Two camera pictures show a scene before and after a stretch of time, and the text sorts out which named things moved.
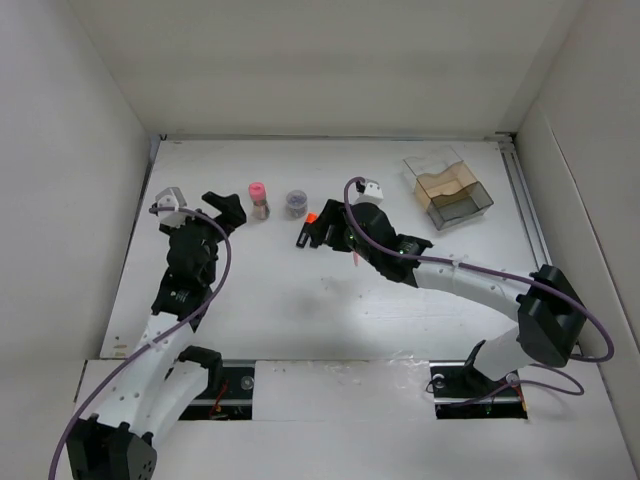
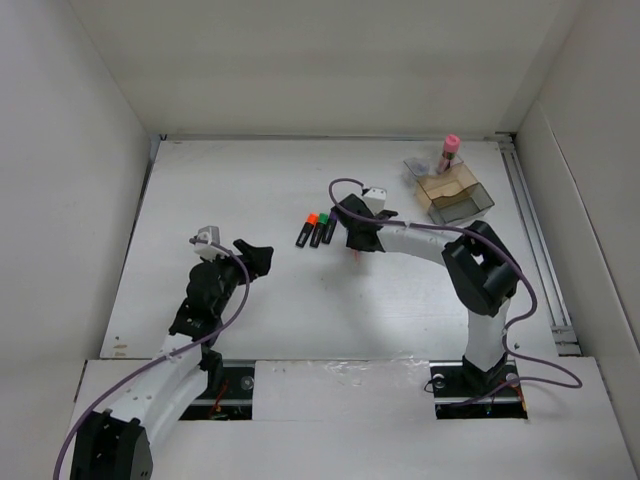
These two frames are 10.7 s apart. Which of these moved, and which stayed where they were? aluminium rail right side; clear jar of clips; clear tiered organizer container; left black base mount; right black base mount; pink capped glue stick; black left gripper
Moved: black left gripper; pink capped glue stick; clear jar of clips
Stayed: right black base mount; aluminium rail right side; clear tiered organizer container; left black base mount
